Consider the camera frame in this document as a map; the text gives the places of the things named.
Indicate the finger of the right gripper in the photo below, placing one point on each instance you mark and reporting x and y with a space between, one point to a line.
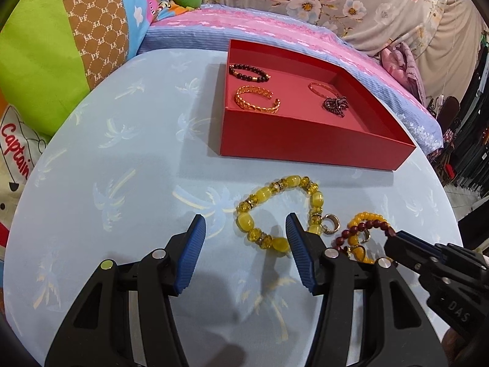
409 256
419 243

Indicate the dark wooden chair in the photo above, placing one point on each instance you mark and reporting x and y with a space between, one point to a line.
446 111

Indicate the pink blue striped bedsheet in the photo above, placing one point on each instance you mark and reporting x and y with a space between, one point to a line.
212 27

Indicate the hanging clothes rack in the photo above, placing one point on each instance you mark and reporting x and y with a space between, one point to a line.
466 160

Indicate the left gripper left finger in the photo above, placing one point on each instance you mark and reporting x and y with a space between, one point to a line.
122 316

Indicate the gold hoop earring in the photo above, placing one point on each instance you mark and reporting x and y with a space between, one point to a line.
364 236
330 224

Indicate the person's right hand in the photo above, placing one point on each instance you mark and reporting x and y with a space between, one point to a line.
459 352

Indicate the monkey cartoon blanket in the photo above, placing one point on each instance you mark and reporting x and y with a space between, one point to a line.
53 53

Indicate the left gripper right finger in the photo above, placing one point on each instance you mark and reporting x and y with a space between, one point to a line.
366 307

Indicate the floral grey curtain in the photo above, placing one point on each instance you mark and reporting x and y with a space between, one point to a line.
443 35

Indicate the red jewelry tray box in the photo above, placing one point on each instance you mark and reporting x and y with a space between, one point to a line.
325 115

